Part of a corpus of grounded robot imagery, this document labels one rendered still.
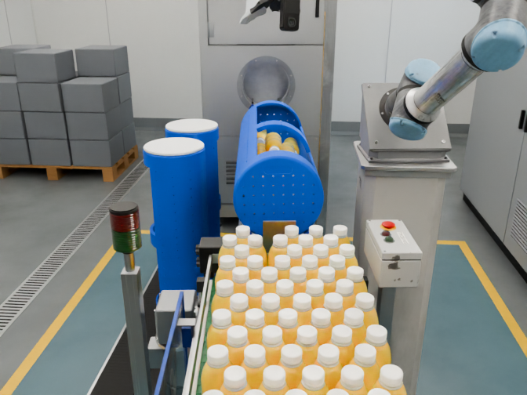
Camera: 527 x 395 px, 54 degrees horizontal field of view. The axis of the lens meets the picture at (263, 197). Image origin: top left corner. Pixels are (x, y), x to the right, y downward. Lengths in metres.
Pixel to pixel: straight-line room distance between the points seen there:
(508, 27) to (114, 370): 1.99
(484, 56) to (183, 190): 1.45
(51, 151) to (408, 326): 3.99
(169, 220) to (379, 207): 1.02
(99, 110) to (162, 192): 2.70
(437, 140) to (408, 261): 0.66
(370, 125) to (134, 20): 5.35
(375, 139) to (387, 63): 4.92
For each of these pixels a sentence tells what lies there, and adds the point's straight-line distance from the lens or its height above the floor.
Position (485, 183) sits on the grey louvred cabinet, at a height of 0.35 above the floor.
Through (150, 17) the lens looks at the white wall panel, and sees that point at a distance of 6.86.
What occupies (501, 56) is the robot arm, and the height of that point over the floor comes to 1.56.
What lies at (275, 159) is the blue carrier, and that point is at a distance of 1.57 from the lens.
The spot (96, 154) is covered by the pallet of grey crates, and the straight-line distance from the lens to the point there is 5.14.
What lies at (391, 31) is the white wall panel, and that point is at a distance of 6.69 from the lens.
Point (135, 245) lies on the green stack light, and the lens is 1.18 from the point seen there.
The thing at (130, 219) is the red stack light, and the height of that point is 1.24.
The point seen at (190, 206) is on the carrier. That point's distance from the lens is 2.40.
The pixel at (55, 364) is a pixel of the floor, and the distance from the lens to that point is 2.84.
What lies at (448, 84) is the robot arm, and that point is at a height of 1.47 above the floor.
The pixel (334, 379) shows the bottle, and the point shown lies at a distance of 1.01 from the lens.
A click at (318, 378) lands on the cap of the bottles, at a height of 1.08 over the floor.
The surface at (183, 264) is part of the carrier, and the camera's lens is 2.52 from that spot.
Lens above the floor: 1.69
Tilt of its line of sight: 22 degrees down
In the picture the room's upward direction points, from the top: straight up
